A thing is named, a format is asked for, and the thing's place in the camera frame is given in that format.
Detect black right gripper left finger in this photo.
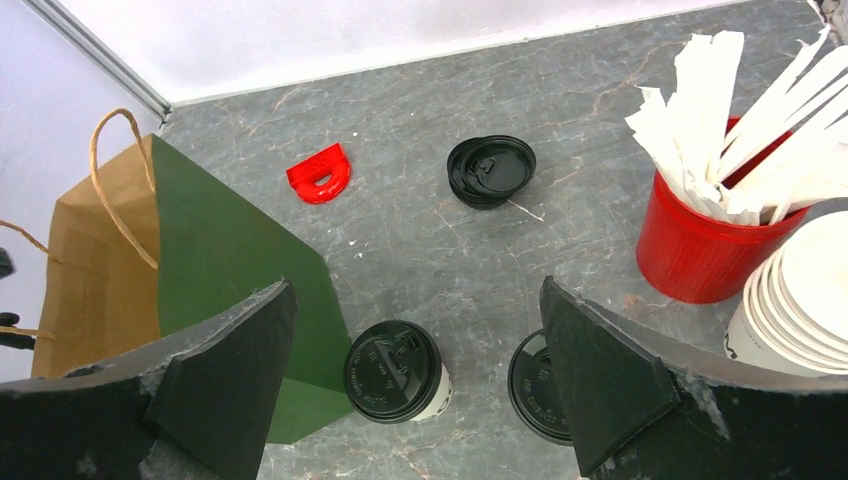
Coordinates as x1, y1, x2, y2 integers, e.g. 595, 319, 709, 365
1, 280, 297, 479

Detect red plastic cup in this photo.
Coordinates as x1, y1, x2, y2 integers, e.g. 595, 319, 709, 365
635, 173, 809, 304

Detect black coffee cup lid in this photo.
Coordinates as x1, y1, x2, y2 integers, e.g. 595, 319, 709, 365
507, 329, 573, 447

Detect stack of black lids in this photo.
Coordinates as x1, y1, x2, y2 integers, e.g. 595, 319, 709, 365
446, 135, 537, 210

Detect green paper bag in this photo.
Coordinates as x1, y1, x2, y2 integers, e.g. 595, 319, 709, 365
28, 134, 352, 444

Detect red plastic ring tool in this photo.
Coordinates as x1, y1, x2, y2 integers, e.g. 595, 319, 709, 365
286, 143, 352, 204

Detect stack of white paper cups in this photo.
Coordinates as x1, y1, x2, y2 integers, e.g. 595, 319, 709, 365
723, 211, 847, 378

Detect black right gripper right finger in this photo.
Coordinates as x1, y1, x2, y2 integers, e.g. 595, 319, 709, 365
539, 277, 847, 479

